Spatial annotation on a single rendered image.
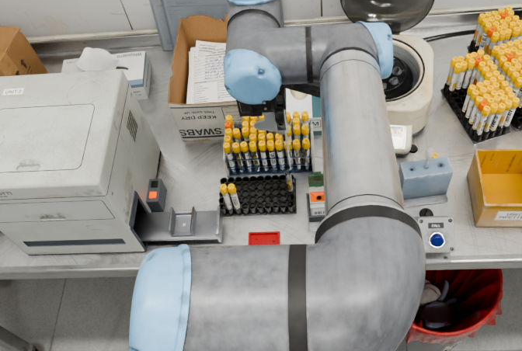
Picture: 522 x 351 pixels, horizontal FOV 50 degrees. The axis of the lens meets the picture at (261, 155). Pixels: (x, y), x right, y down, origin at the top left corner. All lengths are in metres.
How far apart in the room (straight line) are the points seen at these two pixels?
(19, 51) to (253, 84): 0.95
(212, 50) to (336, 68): 0.85
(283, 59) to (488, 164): 0.69
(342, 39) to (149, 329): 0.43
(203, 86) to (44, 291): 1.24
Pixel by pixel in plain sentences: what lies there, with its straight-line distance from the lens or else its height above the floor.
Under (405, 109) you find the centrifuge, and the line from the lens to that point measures 1.27.
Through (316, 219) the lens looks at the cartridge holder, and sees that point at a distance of 1.22.
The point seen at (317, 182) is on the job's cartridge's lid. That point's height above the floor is 0.96.
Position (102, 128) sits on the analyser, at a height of 1.17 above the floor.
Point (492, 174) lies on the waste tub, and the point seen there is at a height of 0.88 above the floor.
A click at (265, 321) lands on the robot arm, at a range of 0.43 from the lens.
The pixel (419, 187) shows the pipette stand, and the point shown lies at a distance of 1.23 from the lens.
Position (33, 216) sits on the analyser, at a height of 1.06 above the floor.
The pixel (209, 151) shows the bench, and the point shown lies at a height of 0.88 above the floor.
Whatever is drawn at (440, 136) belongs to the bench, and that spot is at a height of 0.88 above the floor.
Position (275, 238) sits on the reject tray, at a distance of 1.23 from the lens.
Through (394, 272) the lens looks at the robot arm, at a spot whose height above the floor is 1.57.
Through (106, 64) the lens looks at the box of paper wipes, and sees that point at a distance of 1.52.
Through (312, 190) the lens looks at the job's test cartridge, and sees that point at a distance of 1.19.
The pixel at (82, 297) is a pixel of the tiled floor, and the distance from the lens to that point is 2.30.
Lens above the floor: 1.98
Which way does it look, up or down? 56 degrees down
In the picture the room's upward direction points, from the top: 11 degrees counter-clockwise
